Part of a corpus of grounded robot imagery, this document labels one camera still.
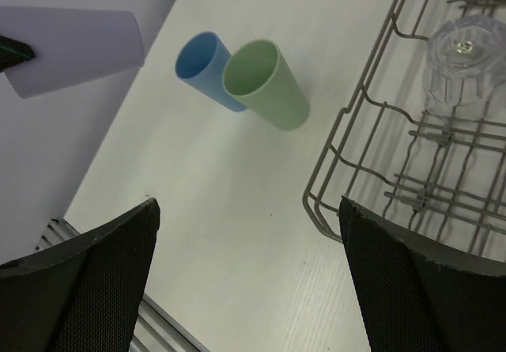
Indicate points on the green plastic cup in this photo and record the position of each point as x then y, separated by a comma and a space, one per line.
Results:
258, 76

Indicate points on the blue plastic cup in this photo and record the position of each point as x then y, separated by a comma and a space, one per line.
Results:
201, 63

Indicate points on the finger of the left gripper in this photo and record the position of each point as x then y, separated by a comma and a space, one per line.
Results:
13, 53

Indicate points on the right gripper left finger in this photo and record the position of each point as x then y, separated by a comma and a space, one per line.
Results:
31, 301

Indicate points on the clear glass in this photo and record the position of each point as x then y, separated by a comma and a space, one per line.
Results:
464, 74

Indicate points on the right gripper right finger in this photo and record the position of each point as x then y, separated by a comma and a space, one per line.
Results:
416, 294

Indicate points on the purple plastic cup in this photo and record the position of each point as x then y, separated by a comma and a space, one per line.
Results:
71, 46

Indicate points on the grey wire dish rack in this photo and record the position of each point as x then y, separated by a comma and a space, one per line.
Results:
431, 159

